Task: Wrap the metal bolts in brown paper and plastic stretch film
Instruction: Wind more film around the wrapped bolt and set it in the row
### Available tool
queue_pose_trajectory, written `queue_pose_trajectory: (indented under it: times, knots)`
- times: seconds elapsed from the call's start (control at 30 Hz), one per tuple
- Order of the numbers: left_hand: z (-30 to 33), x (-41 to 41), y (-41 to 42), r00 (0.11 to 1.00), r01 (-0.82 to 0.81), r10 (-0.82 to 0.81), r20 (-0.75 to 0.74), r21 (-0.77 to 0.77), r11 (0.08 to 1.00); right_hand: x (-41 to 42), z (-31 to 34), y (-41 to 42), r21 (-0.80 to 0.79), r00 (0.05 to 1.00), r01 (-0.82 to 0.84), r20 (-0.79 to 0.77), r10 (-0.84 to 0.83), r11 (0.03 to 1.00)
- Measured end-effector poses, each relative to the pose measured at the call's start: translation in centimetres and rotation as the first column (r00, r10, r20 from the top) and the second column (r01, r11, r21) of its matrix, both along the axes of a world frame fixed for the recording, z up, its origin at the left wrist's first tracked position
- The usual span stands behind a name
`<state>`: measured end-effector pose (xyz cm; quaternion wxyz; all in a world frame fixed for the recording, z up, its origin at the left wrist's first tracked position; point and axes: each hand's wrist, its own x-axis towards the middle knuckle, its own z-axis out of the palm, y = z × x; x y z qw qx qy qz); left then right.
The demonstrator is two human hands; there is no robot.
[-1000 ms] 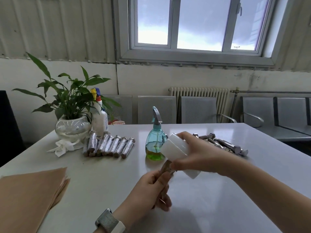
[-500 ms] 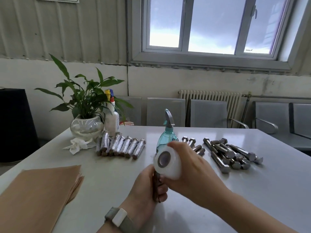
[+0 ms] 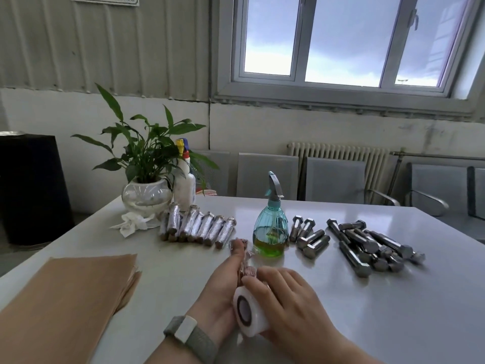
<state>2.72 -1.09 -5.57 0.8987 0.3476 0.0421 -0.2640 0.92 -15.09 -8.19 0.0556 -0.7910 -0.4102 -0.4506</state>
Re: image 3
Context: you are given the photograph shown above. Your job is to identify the person's left hand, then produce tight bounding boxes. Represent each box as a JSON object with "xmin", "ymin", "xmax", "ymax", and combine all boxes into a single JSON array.
[{"xmin": 185, "ymin": 238, "xmax": 249, "ymax": 347}]

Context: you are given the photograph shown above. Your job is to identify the person's right hand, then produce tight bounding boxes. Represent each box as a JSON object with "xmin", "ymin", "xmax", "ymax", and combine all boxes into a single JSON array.
[{"xmin": 241, "ymin": 267, "xmax": 351, "ymax": 355}]

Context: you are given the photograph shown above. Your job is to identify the white cling film roll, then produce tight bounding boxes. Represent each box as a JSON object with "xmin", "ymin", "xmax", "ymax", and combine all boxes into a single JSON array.
[{"xmin": 232, "ymin": 284, "xmax": 270, "ymax": 338}]

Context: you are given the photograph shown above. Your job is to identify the brown paper sheet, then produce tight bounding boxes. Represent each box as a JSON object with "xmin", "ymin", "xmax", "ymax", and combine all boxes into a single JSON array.
[{"xmin": 229, "ymin": 238, "xmax": 259, "ymax": 289}]

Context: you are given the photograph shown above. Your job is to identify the row of bolts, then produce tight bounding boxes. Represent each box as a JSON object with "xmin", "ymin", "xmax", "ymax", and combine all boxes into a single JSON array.
[{"xmin": 158, "ymin": 202, "xmax": 237, "ymax": 250}]

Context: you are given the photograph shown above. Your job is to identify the pile of steel bolts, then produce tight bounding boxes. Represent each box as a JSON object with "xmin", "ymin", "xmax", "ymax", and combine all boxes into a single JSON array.
[{"xmin": 288, "ymin": 215, "xmax": 426, "ymax": 279}]

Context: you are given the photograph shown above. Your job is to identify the stack of brown paper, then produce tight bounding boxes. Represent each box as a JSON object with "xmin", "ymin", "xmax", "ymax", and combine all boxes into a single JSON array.
[{"xmin": 0, "ymin": 254, "xmax": 143, "ymax": 364}]

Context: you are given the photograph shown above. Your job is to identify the person's left forearm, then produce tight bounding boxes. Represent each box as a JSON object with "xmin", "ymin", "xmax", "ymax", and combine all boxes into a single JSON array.
[{"xmin": 143, "ymin": 336, "xmax": 207, "ymax": 364}]

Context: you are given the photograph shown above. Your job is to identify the smartwatch with grey band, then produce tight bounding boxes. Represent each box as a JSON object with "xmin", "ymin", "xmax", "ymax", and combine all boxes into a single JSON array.
[{"xmin": 163, "ymin": 315, "xmax": 219, "ymax": 364}]

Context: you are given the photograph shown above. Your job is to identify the teal spray bottle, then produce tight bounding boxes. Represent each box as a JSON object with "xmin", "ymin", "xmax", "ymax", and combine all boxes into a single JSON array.
[{"xmin": 253, "ymin": 171, "xmax": 290, "ymax": 257}]

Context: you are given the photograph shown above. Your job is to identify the white spray bottle colourful nozzle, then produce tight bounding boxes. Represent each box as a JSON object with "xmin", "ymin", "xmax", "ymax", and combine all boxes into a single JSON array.
[{"xmin": 172, "ymin": 138, "xmax": 197, "ymax": 212}]

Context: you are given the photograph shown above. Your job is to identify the crumpled white tissue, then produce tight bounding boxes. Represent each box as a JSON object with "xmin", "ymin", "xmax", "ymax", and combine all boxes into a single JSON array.
[{"xmin": 110, "ymin": 212, "xmax": 162, "ymax": 238}]

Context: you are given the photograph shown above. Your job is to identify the clear glass plant pot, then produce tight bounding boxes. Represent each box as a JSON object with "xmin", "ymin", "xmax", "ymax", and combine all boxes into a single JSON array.
[{"xmin": 121, "ymin": 177, "xmax": 174, "ymax": 216}]

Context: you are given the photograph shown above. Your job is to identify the grey metal chair with armrest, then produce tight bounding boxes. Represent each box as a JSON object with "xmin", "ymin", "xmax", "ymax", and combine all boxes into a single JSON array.
[{"xmin": 305, "ymin": 157, "xmax": 402, "ymax": 207}]

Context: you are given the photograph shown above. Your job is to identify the green leafy plant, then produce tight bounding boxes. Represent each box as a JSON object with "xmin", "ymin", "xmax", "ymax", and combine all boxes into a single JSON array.
[{"xmin": 71, "ymin": 83, "xmax": 220, "ymax": 194}]

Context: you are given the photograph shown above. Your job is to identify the grey metal bench seat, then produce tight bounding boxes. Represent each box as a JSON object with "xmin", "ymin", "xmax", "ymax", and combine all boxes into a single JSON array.
[
  {"xmin": 466, "ymin": 166, "xmax": 485, "ymax": 243},
  {"xmin": 405, "ymin": 162, "xmax": 472, "ymax": 217}
]

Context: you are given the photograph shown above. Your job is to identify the white framed window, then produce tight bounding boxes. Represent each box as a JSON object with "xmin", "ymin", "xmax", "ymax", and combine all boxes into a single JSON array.
[{"xmin": 212, "ymin": 0, "xmax": 485, "ymax": 114}]

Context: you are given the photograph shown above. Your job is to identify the white wall radiator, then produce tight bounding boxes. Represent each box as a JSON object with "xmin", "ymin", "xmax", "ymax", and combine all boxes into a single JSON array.
[{"xmin": 286, "ymin": 142, "xmax": 391, "ymax": 205}]

